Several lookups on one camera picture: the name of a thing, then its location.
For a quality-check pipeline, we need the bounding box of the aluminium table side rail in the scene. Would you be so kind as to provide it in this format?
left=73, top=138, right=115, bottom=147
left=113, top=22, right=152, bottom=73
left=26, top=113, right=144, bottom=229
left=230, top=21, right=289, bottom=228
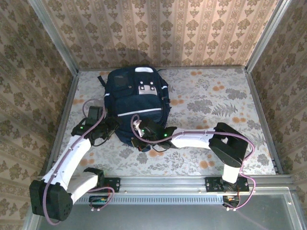
left=45, top=71, right=80, bottom=176
left=244, top=68, right=285, bottom=175

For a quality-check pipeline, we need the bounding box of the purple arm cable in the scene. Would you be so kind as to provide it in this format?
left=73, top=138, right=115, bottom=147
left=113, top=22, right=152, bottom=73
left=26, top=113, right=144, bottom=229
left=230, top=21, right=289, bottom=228
left=44, top=98, right=115, bottom=226
left=130, top=114, right=257, bottom=211

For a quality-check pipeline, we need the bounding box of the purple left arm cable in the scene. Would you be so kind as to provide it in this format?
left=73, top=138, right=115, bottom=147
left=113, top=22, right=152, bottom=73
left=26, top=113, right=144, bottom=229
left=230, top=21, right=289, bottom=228
left=44, top=98, right=115, bottom=226

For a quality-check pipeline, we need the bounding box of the aluminium corner post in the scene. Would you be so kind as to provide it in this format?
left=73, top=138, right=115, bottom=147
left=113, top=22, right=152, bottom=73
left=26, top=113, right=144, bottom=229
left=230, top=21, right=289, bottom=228
left=28, top=0, right=80, bottom=75
left=244, top=0, right=295, bottom=72

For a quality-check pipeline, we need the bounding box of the small circuit board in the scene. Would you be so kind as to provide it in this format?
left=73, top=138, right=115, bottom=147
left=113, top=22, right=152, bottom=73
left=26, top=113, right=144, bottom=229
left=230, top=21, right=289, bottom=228
left=89, top=195, right=108, bottom=208
left=223, top=195, right=240, bottom=208

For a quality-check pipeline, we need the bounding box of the aluminium table edge rail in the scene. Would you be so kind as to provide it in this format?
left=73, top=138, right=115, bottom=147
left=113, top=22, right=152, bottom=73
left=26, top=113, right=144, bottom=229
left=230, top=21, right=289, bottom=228
left=78, top=66, right=247, bottom=71

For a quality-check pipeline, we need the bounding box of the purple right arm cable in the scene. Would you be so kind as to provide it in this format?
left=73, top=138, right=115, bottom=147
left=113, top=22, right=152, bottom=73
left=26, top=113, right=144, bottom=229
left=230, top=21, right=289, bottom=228
left=130, top=114, right=257, bottom=211

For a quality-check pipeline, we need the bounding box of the grey metal sheet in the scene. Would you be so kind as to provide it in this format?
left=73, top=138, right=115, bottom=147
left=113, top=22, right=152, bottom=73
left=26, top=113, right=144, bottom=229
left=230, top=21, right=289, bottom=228
left=23, top=186, right=307, bottom=230

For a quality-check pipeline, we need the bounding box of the grey slotted cable duct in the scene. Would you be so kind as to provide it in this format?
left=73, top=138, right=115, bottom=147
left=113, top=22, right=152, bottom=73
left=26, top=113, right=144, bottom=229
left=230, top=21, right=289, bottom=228
left=44, top=194, right=225, bottom=205

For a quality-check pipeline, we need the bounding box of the wide aluminium mounting rail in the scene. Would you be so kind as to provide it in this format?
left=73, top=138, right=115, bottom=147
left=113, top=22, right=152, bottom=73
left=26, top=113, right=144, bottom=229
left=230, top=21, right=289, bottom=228
left=35, top=174, right=295, bottom=194

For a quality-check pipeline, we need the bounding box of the navy blue backpack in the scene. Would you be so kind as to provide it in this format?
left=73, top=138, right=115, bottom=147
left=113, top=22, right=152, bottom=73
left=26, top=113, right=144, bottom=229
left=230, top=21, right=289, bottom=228
left=97, top=67, right=171, bottom=147

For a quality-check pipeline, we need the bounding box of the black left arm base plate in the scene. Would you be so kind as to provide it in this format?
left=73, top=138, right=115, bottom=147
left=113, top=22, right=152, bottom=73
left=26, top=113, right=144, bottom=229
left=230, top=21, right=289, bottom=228
left=78, top=176, right=121, bottom=194

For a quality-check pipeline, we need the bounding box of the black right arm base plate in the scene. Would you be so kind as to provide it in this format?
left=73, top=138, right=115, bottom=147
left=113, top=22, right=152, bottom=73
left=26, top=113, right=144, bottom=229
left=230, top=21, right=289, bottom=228
left=205, top=176, right=250, bottom=194

